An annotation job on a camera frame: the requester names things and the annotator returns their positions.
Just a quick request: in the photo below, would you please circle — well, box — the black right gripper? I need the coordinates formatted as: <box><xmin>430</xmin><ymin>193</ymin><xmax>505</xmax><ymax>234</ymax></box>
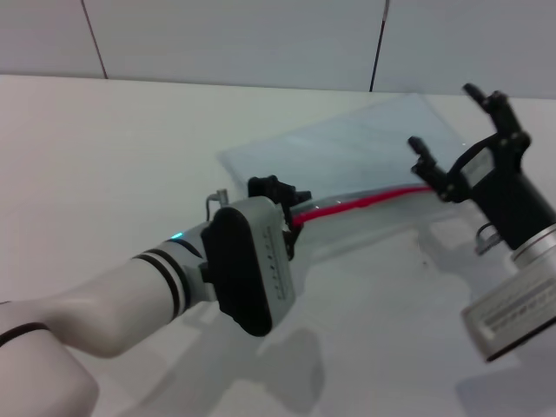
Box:
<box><xmin>407</xmin><ymin>83</ymin><xmax>556</xmax><ymax>251</ymax></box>

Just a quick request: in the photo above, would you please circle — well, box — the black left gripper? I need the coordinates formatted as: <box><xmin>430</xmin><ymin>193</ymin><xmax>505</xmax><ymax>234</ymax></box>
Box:
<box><xmin>247</xmin><ymin>175</ymin><xmax>312</xmax><ymax>261</ymax></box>

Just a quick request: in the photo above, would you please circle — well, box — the clear red-zipper document bag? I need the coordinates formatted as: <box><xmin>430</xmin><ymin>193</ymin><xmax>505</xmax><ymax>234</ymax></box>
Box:
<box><xmin>215</xmin><ymin>93</ymin><xmax>468</xmax><ymax>245</ymax></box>

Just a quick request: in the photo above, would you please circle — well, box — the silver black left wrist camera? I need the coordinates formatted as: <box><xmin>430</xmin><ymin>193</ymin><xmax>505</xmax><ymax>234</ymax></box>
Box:
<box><xmin>200</xmin><ymin>195</ymin><xmax>298</xmax><ymax>338</ymax></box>

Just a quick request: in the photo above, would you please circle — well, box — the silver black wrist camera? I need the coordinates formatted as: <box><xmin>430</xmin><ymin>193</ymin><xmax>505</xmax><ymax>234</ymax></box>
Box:
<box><xmin>200</xmin><ymin>195</ymin><xmax>298</xmax><ymax>338</ymax></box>
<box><xmin>460</xmin><ymin>260</ymin><xmax>556</xmax><ymax>364</ymax></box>

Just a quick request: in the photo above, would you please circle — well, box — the grey left wrist cable plug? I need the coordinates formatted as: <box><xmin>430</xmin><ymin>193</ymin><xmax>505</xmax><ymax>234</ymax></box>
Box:
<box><xmin>204</xmin><ymin>188</ymin><xmax>230</xmax><ymax>216</ymax></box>

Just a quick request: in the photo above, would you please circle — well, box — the grey wrist cable plug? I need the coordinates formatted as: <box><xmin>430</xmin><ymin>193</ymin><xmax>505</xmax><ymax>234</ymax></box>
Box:
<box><xmin>204</xmin><ymin>188</ymin><xmax>230</xmax><ymax>216</ymax></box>
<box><xmin>474</xmin><ymin>222</ymin><xmax>501</xmax><ymax>255</ymax></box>

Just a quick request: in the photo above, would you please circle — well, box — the grey right wrist cable plug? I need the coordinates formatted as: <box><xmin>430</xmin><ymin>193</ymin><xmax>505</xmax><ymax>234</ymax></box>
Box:
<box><xmin>474</xmin><ymin>222</ymin><xmax>501</xmax><ymax>255</ymax></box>

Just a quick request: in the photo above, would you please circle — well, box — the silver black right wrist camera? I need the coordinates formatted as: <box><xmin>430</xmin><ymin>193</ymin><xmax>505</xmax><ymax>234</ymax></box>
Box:
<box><xmin>460</xmin><ymin>260</ymin><xmax>556</xmax><ymax>364</ymax></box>

